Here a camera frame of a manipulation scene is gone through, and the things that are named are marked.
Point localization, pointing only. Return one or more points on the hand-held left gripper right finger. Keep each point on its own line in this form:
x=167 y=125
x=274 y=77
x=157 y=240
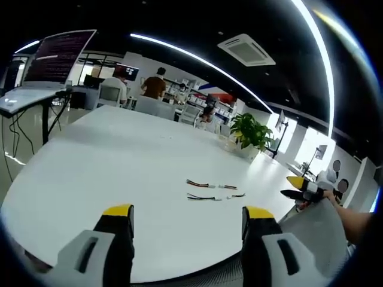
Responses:
x=269 y=263

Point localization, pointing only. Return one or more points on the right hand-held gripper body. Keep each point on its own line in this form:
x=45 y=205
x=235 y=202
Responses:
x=315 y=192

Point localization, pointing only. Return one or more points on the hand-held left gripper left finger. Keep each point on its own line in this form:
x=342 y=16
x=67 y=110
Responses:
x=89 y=269

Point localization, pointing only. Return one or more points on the green potted plant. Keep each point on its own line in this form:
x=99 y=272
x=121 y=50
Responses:
x=251 y=131

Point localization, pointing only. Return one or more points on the long ceiling light strip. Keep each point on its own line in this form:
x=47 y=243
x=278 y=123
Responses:
x=321 y=59
x=197 y=64

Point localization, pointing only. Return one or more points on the ceiling air conditioner unit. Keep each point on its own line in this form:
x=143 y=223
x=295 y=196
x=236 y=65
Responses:
x=246 y=49

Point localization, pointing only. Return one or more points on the white office chair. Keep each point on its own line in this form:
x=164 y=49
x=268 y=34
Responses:
x=109 y=95
x=155 y=107

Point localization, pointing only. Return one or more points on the background computer monitor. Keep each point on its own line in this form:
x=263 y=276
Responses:
x=128 y=72

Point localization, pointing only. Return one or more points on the open silver laptop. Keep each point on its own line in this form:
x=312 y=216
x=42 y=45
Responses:
x=57 y=56

